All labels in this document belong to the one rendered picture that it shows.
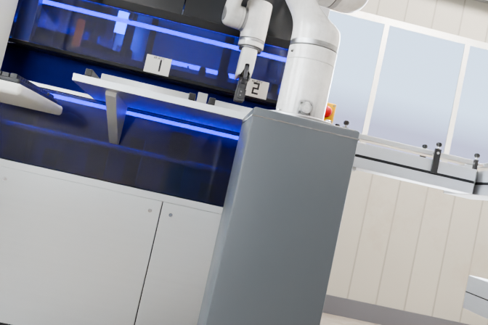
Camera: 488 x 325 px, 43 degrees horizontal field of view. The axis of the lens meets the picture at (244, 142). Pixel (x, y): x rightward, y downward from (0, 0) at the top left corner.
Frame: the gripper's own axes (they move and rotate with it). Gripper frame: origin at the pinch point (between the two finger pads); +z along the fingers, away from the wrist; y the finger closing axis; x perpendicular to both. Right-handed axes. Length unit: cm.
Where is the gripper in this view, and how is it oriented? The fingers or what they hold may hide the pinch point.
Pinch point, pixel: (240, 95)
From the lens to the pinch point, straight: 199.0
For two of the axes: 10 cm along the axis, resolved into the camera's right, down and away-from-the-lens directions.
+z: -2.2, 9.7, -0.8
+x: 9.7, 2.2, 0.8
